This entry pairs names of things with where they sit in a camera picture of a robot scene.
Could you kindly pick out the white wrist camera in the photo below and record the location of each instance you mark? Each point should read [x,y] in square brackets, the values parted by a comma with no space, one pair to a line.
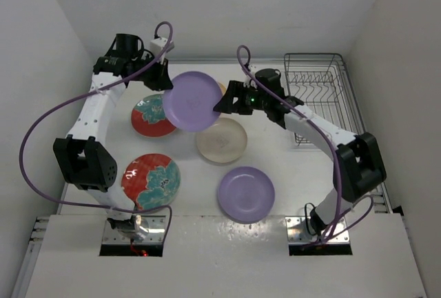
[160,46]
[250,76]

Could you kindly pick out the red teal floral plate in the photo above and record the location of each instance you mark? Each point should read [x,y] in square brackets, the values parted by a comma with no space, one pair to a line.
[151,180]
[148,117]

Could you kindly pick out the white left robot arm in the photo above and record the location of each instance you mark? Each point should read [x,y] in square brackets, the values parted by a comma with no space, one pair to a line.
[82,157]

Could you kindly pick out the lavender plate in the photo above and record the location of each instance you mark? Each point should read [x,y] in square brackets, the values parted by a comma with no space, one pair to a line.
[189,105]
[246,194]

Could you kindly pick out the grey wire dish rack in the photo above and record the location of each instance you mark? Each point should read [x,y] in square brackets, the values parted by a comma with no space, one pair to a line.
[322,81]

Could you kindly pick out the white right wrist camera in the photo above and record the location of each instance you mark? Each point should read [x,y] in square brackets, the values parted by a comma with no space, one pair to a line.
[250,76]

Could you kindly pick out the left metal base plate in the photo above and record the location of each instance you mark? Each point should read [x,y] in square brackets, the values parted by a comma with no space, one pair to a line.
[151,230]

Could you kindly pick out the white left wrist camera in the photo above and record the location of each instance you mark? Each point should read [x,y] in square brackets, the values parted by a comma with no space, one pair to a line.
[160,46]

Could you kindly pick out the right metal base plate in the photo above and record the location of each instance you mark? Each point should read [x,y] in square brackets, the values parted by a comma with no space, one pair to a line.
[333,235]

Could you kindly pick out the metal base plate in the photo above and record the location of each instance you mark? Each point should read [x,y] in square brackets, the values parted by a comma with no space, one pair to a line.
[151,230]
[333,235]

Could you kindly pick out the red teal floral plate lower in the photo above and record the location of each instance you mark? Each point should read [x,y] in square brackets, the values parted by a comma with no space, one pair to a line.
[151,180]

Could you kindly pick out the orange plate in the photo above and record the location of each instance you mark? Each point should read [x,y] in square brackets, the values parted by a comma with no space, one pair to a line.
[222,88]

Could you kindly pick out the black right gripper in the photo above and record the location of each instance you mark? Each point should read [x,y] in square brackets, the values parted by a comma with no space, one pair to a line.
[236,89]

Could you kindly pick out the red teal floral plate upper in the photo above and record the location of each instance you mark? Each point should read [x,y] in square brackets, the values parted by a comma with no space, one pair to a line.
[148,117]

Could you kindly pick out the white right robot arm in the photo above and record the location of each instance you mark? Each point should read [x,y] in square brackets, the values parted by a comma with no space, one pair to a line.
[358,167]

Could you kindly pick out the cream plate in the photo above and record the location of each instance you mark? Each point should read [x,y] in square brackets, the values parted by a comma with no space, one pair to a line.
[223,142]

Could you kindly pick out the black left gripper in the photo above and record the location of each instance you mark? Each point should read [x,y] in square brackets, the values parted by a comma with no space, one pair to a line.
[161,81]

